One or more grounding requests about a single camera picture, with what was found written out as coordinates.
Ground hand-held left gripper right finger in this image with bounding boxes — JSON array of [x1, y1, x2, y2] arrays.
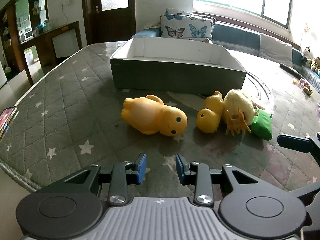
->
[[175, 153, 273, 207]]

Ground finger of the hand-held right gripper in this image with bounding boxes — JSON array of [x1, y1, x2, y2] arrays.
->
[[287, 181, 320, 202], [277, 132, 320, 167]]

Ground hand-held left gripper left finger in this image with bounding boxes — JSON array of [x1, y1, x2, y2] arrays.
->
[[50, 152, 148, 206]]

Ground green pouch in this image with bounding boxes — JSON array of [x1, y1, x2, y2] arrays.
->
[[250, 106, 273, 141]]

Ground large yellow toy figure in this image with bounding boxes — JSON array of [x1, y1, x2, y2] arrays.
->
[[121, 94, 188, 137]]

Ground small yellow toy figure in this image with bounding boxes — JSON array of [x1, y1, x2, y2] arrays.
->
[[196, 91, 225, 134]]

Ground yellow plush chick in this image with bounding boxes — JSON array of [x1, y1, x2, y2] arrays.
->
[[223, 89, 260, 136]]

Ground dark cardboard box white inside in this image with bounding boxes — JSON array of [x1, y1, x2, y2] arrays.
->
[[109, 37, 247, 96]]

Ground black stick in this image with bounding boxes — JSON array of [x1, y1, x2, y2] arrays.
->
[[279, 63, 306, 79]]

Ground pile of stuffed toys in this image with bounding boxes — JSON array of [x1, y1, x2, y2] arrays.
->
[[309, 57, 320, 74]]

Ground black and white plush toy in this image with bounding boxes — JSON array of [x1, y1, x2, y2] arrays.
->
[[301, 46, 312, 63]]

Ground white sofa cushion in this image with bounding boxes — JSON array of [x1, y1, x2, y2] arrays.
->
[[259, 33, 293, 67]]

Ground grey quilted star mat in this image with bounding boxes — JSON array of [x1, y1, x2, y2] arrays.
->
[[0, 41, 320, 198]]

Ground teal sofa cushions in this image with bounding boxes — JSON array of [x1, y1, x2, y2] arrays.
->
[[212, 21, 261, 53]]

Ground blue cushion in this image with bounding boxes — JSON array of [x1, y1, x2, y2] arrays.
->
[[131, 28, 162, 39]]

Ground butterfly print pillow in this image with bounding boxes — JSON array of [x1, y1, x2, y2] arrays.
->
[[160, 14, 216, 40], [165, 7, 193, 15]]

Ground smartphone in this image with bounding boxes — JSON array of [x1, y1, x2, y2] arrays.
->
[[0, 107, 19, 138]]

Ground white panel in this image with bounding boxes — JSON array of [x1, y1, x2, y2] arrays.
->
[[52, 29, 77, 59]]

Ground dark wooden door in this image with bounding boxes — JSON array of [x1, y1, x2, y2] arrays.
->
[[81, 0, 137, 47]]

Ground dark wooden cabinet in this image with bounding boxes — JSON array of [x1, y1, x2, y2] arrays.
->
[[0, 0, 83, 86]]

